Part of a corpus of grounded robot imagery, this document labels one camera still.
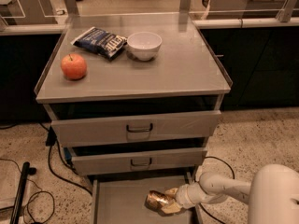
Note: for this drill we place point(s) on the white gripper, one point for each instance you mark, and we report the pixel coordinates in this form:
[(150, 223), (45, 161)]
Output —
[(184, 196)]

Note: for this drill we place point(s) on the red apple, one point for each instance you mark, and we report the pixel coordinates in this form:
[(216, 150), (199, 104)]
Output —
[(74, 66)]

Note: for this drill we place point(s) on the blue chip bag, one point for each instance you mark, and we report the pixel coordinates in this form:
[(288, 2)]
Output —
[(99, 41)]

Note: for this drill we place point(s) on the grey drawer cabinet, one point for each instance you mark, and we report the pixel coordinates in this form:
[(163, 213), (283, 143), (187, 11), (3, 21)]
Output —
[(185, 76)]

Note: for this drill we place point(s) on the orange gold soda can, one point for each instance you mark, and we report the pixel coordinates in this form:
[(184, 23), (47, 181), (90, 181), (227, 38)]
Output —
[(158, 202)]

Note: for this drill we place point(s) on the middle grey drawer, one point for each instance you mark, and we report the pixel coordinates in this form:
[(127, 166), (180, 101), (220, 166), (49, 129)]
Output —
[(139, 161)]

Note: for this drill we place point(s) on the black pole on floor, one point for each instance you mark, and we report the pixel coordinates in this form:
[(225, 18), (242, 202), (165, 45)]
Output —
[(25, 171)]

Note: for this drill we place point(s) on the white bowl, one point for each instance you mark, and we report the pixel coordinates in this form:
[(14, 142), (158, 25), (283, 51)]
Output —
[(144, 45)]

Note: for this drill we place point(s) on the bottom grey drawer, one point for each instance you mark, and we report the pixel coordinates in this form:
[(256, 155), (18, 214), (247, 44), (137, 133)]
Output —
[(124, 202)]

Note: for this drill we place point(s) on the grey drawer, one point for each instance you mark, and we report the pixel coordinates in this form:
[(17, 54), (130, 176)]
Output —
[(124, 202), (130, 129), (139, 161)]

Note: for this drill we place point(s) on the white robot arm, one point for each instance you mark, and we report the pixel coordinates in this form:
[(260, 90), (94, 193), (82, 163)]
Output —
[(272, 195)]

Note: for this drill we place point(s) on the top grey drawer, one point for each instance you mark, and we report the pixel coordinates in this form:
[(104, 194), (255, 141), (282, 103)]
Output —
[(130, 129)]

